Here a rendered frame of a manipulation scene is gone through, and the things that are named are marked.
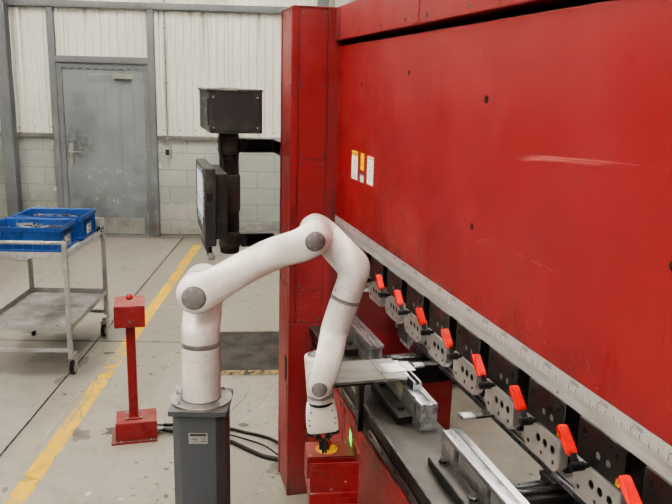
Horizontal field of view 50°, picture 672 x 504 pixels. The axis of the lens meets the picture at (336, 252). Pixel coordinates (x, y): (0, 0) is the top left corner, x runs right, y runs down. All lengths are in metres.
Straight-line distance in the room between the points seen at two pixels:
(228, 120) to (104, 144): 6.40
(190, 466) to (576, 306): 1.34
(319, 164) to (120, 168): 6.54
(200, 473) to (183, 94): 7.41
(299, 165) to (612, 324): 2.02
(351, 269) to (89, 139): 7.73
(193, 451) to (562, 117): 1.47
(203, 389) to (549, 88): 1.33
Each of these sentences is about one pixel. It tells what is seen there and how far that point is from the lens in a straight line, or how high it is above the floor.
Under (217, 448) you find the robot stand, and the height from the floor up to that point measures 0.87.
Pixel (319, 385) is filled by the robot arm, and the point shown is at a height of 1.10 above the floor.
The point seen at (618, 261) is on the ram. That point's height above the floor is 1.67.
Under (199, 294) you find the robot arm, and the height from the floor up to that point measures 1.38.
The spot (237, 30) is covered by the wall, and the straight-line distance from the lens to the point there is 9.31.
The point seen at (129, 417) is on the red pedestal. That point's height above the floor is 0.13.
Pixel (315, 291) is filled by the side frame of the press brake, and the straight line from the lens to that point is 3.34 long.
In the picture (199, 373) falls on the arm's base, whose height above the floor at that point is 1.11.
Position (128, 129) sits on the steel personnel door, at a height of 1.37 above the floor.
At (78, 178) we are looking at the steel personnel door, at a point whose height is 0.74.
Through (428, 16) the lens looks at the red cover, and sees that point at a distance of 2.22.
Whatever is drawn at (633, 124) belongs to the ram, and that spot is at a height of 1.92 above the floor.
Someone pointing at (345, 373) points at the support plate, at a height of 1.00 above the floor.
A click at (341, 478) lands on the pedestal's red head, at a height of 0.75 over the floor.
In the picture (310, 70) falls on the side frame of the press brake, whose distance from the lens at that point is 3.19.
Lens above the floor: 1.98
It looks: 13 degrees down
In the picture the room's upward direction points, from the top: 2 degrees clockwise
